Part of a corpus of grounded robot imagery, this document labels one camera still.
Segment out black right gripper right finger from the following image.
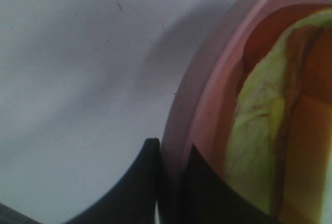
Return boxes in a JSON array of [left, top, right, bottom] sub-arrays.
[[158, 147, 278, 224]]

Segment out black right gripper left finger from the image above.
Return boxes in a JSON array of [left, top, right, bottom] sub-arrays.
[[67, 138, 160, 224]]

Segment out white bread sandwich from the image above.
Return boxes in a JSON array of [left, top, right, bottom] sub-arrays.
[[223, 4, 331, 223]]

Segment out pink round plate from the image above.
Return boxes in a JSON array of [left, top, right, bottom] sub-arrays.
[[161, 0, 331, 183]]

